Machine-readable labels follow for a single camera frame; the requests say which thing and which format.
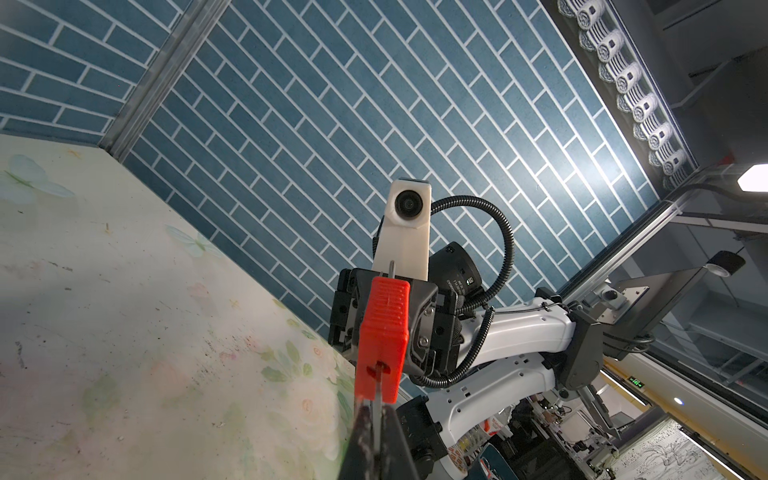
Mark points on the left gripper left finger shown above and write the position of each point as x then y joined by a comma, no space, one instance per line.
359,462

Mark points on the red padlock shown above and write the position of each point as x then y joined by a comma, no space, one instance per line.
383,340

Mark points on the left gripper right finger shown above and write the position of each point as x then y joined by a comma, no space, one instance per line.
395,459

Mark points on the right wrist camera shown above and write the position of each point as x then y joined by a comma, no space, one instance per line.
405,231

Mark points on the ceiling light strip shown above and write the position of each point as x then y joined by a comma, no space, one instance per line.
601,32

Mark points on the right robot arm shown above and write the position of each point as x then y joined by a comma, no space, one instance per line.
506,357

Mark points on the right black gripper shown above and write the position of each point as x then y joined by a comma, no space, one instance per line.
434,321

